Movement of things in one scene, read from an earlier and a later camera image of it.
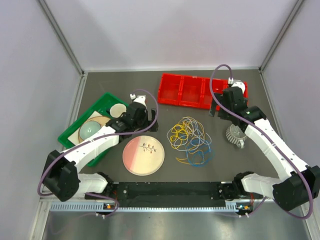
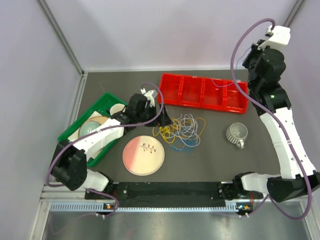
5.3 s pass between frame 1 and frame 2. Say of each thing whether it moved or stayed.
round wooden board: stayed
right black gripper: moved
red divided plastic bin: stayed
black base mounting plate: stayed
